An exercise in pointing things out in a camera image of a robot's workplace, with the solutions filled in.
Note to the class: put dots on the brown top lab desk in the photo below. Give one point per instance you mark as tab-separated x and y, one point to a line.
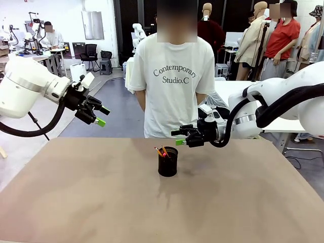
43	57

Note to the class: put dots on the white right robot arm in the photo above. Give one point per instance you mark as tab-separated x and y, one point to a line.
311	83

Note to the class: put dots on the small white background robot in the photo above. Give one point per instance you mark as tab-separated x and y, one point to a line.
8	33

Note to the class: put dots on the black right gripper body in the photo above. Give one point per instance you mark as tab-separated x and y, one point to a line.
208	131

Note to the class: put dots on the black tripod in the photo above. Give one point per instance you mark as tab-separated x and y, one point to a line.
260	50

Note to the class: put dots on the person's left forearm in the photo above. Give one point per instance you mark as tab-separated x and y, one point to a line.
200	97

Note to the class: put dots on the black bag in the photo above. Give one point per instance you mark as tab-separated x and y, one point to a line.
106	55

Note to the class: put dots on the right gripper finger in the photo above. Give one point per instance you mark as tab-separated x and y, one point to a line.
193	142
187	130

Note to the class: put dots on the mannequin in beige coat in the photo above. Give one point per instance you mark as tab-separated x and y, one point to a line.
250	38

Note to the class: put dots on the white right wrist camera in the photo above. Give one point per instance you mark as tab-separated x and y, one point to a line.
205	110

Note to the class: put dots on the yellow pencil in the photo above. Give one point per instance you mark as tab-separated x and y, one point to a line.
164	149
158	151

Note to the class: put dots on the black thin stand leg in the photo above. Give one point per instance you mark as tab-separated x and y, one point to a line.
39	126

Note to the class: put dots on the black office chair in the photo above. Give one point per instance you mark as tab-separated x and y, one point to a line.
89	50

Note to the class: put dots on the white lab desk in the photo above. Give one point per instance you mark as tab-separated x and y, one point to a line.
59	50

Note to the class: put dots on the white air purifier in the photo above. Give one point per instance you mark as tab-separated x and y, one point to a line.
76	71

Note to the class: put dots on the gray step stool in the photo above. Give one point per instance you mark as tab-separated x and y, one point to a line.
222	69

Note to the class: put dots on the clear plastic bag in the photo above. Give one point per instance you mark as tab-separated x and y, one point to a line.
217	101

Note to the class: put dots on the metal wall panel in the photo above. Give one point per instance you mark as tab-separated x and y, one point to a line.
92	25

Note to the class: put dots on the seated person in white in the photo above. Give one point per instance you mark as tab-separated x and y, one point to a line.
54	38

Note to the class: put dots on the white monitor back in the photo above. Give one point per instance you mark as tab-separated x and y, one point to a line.
231	38

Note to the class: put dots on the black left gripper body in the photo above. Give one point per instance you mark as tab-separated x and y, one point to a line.
76	98

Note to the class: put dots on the dark standing board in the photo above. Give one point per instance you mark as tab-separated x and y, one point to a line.
77	49

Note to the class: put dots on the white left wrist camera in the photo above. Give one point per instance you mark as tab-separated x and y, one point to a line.
88	79

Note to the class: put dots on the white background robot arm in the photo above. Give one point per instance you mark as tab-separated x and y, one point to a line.
138	30

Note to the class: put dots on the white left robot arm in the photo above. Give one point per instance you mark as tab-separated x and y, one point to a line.
22	83

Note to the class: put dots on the table with white cloth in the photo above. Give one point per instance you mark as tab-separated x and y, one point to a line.
130	73

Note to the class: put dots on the light wooden leg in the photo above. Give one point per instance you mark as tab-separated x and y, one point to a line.
3	152

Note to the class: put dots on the person's right forearm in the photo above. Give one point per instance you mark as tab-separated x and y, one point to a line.
140	100

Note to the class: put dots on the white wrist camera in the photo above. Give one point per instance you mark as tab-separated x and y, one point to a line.
205	110
88	79

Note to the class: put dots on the mannequin in dark red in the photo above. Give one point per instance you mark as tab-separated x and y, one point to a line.
212	33

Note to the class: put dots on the person in white t-shirt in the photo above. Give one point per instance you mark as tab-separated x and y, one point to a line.
174	58

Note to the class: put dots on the gray plastic stool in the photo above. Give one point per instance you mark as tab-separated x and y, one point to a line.
105	67

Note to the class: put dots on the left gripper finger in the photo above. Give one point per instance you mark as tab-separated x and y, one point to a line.
87	116
97	105

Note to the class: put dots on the black mesh pen holder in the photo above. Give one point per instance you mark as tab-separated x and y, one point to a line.
167	165

